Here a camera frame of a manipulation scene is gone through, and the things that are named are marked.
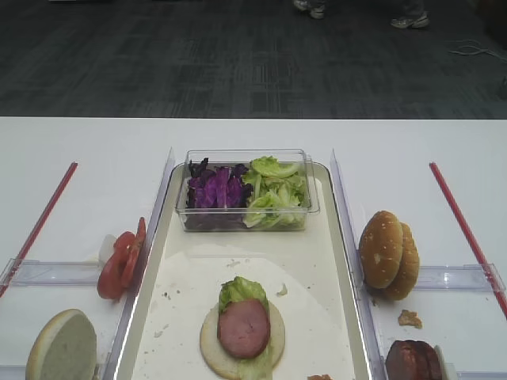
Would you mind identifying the green lettuce pile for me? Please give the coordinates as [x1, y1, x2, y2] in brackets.
[242, 156, 308, 230]

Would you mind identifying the green lettuce leaf on bun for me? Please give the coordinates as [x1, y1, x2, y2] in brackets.
[218, 275, 269, 314]

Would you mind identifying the small lettuce scrap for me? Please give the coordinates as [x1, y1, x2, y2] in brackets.
[276, 283, 288, 297]

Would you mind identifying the rear red tomato slice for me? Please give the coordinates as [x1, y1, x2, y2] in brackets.
[133, 217, 146, 252]

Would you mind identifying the red tomato slice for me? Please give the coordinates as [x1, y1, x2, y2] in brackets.
[113, 231, 139, 288]
[97, 254, 126, 300]
[133, 217, 146, 252]

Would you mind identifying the middle red tomato slice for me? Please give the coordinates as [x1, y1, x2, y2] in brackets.
[113, 231, 139, 288]

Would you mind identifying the front red tomato slice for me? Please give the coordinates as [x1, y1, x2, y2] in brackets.
[97, 254, 126, 300]

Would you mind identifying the white stopper near patties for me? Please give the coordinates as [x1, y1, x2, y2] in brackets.
[434, 345, 459, 380]

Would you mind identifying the clear plastic salad container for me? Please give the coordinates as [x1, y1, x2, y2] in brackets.
[175, 149, 320, 232]

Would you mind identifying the purple cabbage pile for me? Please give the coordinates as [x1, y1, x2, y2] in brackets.
[185, 158, 254, 231]

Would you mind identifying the round pink ham slice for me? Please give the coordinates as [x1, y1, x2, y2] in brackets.
[217, 298, 271, 359]

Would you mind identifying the front sesame bun top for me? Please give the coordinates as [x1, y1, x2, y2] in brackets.
[359, 211, 403, 289]

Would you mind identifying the bottom bun on tray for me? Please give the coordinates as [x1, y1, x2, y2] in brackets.
[200, 302, 285, 379]

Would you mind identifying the rear brown bun top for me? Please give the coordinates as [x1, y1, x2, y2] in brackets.
[383, 222, 420, 301]

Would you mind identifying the left grey sneaker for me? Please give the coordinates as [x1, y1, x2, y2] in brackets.
[292, 0, 326, 20]

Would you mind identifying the grey sneaker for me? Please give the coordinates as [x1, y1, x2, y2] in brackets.
[391, 12, 429, 29]
[292, 0, 326, 20]

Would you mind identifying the right clear long divider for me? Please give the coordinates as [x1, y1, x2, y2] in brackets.
[330, 150, 387, 379]

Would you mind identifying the clear long divider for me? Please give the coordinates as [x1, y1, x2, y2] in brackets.
[97, 147, 175, 379]
[330, 150, 387, 379]

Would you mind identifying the orange crumb on tray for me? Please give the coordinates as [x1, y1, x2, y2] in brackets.
[307, 374, 333, 380]

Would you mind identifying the brown crumb on table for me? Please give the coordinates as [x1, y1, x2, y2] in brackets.
[398, 310, 423, 329]

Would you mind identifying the left clear long divider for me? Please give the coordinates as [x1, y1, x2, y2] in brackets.
[97, 147, 175, 379]

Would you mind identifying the right grey sneaker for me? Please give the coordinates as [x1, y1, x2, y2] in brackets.
[391, 12, 429, 29]

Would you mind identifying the white cut bun half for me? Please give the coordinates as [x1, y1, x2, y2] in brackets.
[25, 309, 97, 380]

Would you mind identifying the upper right clear holder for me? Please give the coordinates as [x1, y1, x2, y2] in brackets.
[414, 264, 506, 293]

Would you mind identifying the clear holder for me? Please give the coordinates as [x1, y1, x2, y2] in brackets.
[1, 259, 101, 287]
[414, 264, 506, 293]

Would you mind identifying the upper left clear holder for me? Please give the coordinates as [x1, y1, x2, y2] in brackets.
[1, 259, 101, 287]

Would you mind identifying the right red strip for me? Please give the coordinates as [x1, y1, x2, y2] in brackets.
[429, 162, 506, 315]

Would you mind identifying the red strip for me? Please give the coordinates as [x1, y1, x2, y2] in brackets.
[429, 162, 506, 315]
[0, 161, 78, 296]

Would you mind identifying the left red strip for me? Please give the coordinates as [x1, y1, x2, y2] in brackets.
[0, 161, 78, 296]

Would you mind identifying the white cable on floor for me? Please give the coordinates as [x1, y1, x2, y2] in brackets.
[447, 38, 507, 62]

